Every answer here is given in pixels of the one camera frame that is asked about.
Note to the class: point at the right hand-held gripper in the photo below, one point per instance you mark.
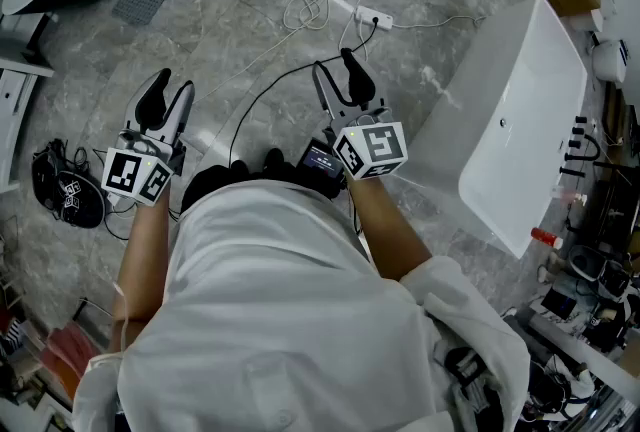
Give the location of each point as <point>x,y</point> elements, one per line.
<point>375,147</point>

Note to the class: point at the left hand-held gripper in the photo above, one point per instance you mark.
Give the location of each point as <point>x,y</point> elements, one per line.
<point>132,172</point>

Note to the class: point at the person's right forearm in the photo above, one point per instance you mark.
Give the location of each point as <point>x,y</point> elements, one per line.
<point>385,230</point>

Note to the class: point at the person's left forearm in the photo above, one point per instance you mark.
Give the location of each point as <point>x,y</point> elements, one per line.
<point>145,260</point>

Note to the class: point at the white rectangular bathtub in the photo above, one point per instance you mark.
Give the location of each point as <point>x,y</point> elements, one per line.
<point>525,120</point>

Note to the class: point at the black screen device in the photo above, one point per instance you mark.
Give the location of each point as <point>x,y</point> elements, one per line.
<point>320,162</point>

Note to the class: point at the white power strip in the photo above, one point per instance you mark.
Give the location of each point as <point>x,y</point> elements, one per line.
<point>375,17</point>

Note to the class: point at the person's black trousers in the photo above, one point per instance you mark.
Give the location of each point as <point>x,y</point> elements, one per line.
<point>205,187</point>

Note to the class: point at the person's left black shoe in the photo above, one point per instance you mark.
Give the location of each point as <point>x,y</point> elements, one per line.
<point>239,167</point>

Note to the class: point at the person's black shoe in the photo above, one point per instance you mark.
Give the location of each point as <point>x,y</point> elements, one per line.
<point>274,159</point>
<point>239,167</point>

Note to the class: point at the person's right black shoe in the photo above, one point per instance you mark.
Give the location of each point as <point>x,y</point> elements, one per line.
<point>274,159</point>

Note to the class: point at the black gear bag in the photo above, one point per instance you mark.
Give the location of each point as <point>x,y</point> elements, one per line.
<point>50,185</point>

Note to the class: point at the white drawer cabinet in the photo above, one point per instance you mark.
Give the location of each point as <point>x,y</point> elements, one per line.
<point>15,110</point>

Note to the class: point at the person's white shirt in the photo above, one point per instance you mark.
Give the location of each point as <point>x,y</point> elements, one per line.
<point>275,320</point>

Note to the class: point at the red bottle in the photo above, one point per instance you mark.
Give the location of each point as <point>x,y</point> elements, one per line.
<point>545,236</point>

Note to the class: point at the white ceramic basin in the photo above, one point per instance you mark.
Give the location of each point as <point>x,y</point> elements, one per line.
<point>587,20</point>

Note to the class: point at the white toilet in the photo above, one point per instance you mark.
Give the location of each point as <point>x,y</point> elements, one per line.
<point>607,60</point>

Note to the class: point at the orange red bag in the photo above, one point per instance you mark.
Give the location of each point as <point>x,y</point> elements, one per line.
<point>70,355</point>

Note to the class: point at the black round appliance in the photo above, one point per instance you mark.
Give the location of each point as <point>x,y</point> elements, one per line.
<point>585,262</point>

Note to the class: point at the black waist pouch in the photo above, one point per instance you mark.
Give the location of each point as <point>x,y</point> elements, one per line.
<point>470,365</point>

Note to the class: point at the black tablet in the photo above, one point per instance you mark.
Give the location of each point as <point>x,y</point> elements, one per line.
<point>560,304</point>

